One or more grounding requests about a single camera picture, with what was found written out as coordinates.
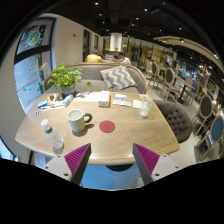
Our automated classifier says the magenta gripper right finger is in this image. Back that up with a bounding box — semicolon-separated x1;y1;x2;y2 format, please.
132;143;160;185

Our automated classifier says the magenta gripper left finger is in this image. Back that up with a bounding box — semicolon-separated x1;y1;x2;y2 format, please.
65;143;91;185

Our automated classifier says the clear plastic water bottle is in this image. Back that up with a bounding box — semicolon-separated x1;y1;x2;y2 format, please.
41;119;64;150

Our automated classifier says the red round coaster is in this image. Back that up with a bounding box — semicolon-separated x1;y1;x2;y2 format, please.
99;120;115;133

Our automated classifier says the white paper card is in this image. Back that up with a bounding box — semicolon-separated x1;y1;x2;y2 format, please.
133;100;142;109

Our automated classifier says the blue white small box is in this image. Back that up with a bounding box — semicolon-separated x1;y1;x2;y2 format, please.
62;95;73;107

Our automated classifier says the clear drinking glass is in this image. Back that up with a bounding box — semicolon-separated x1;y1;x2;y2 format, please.
140;97;149;117

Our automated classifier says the white tissue box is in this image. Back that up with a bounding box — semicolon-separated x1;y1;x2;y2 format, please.
98;91;110;107

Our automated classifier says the white leaflet with blue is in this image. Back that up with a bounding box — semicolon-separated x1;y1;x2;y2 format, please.
112;94;132;107

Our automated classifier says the blue round-back wooden chair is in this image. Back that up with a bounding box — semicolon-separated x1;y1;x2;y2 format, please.
195;115;224;162

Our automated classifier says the grey upholstered sofa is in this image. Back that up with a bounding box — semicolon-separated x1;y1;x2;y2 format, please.
43;62;148;94

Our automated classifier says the green potted plant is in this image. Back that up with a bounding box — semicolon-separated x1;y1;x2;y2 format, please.
47;63;84;96

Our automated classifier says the grey chevron cushion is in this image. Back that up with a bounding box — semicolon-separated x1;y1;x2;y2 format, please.
101;66;136;90

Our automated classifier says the grey round-back wooden chair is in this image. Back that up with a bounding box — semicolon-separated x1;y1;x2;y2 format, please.
163;68;175;97

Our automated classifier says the person in white shirt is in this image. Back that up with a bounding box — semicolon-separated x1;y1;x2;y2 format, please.
119;52;131;65

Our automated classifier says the person in yellow shirt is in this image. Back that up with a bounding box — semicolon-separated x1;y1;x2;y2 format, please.
85;54;103;63

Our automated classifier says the white round pillar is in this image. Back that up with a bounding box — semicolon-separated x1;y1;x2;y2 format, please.
110;32;122;51

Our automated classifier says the white mug green handle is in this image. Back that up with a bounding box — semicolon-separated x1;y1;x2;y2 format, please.
67;109;92;133

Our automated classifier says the wall food poster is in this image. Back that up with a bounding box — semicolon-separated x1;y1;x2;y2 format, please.
16;17;55;54

